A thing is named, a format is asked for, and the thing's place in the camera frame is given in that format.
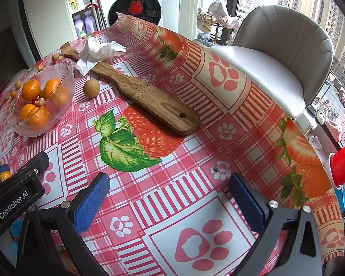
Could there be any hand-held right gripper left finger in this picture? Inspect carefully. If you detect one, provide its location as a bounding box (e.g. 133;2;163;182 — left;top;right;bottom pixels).
16;173;110;276

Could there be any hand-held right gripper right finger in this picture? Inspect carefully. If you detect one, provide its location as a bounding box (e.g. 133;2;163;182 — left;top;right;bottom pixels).
229;173;322;276

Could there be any clear glass bowl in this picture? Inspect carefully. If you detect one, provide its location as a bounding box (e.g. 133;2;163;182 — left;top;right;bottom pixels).
6;60;75;137

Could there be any orange mandarin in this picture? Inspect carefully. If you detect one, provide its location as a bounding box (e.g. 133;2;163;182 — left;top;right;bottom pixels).
44;78;61;100
50;88;71;107
21;79;41;102
20;103;36;121
26;106;51;130

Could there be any pink plaid printed tablecloth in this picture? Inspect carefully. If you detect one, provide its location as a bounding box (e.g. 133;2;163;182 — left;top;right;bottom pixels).
0;11;345;276

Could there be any round brown fruit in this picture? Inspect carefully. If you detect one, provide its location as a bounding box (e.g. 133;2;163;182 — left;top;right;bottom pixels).
83;80;98;98

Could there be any blue plastic basin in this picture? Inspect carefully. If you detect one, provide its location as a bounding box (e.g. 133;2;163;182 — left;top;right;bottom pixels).
335;187;345;212

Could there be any red plastic bucket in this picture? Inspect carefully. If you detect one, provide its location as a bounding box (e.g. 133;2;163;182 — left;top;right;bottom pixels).
331;142;345;186

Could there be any long wooden board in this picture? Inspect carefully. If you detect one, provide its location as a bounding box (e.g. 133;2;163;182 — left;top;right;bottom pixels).
60;43;201;136

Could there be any crumpled white tissue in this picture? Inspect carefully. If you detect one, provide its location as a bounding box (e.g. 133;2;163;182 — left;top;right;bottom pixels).
76;37;127;77

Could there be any grey padded chair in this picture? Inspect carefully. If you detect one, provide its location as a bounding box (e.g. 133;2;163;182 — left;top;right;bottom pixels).
210;5;335;120

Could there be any purple detergent bottle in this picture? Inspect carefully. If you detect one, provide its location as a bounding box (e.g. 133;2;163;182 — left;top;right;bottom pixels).
84;11;97;34
74;14;85;36

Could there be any white curtain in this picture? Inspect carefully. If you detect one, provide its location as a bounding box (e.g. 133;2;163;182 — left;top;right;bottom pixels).
181;0;203;39

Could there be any red handled mop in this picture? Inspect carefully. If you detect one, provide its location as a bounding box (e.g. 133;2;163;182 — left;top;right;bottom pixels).
88;0;105;31

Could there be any gold wire rack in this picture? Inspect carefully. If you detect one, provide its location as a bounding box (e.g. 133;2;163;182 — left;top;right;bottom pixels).
198;7;242;45

